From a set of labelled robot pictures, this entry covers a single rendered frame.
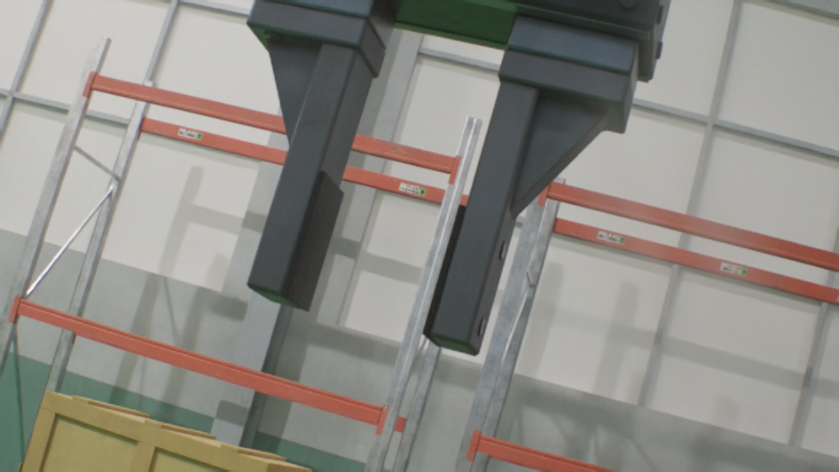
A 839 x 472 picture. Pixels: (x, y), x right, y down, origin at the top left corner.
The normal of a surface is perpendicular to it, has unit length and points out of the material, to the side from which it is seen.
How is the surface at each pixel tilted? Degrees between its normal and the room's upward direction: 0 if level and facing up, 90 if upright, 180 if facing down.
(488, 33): 180
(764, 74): 90
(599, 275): 90
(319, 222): 90
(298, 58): 90
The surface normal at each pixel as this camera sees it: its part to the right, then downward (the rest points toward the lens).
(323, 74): -0.18, -0.22
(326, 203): 0.94, 0.24
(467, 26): -0.28, 0.95
